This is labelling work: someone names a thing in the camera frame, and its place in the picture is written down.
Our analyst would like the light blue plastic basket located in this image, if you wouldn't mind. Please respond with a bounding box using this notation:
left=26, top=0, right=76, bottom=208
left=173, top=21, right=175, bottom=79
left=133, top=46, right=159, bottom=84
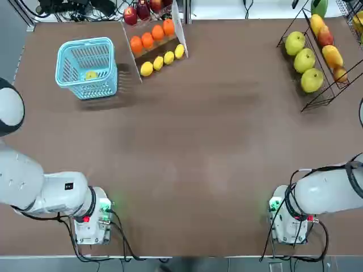
left=55, top=36, right=119, bottom=100

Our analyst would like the orange yellow mango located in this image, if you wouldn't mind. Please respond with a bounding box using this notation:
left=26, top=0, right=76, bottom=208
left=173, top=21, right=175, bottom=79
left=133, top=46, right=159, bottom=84
left=322, top=44, right=344, bottom=69

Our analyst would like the black wire fruit shelf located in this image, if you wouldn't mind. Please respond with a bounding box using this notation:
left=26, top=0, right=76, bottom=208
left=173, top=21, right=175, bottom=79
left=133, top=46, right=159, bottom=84
left=276, top=7, right=351, bottom=113

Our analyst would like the yellow fruit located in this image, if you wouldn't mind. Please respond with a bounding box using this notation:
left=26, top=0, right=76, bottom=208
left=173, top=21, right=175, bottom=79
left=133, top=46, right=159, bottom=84
left=351, top=11, right=363, bottom=43

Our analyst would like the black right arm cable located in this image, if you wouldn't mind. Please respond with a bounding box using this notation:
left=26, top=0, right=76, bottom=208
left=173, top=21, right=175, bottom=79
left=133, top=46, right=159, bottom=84
left=259, top=161, right=363, bottom=262

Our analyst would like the aluminium frame beam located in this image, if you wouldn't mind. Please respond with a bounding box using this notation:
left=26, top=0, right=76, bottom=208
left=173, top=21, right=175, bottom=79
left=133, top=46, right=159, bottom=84
left=8, top=0, right=36, bottom=32

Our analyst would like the black power supply box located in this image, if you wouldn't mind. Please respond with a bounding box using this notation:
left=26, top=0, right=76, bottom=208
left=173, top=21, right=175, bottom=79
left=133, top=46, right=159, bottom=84
left=90, top=0, right=117, bottom=15
left=38, top=0, right=89, bottom=14

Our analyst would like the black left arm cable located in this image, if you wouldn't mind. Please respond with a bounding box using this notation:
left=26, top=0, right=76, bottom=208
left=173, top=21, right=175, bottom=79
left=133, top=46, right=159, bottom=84
left=11, top=203, right=148, bottom=262

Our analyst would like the aluminium frame post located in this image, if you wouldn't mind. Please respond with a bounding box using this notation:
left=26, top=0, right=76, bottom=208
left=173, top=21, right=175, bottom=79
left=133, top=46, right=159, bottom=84
left=183, top=0, right=192, bottom=25

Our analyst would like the green mango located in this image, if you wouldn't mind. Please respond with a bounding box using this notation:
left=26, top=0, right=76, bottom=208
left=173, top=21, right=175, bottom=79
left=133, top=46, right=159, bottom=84
left=310, top=0, right=329, bottom=16

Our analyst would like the dark wire mesh basket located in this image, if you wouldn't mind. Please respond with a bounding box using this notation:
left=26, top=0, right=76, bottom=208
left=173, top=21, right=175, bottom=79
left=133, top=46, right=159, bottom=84
left=336, top=0, right=363, bottom=46

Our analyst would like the small peach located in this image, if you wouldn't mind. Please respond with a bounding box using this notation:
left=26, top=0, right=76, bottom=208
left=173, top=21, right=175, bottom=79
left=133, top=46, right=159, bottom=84
left=332, top=66, right=349, bottom=83

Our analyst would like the orange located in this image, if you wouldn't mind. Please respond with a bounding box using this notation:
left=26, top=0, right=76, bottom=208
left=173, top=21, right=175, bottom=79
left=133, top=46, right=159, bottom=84
left=130, top=36, right=143, bottom=54
left=141, top=32, right=154, bottom=49
left=151, top=24, right=165, bottom=41
left=162, top=18, right=175, bottom=36

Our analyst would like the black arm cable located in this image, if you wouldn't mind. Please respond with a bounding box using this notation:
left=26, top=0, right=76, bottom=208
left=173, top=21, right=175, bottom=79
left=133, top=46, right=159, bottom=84
left=259, top=161, right=363, bottom=262
left=11, top=203, right=148, bottom=262

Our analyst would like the white tiered fruit shelf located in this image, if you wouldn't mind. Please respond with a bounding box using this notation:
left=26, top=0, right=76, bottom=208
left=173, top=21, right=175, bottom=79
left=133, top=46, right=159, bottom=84
left=121, top=0, right=189, bottom=85

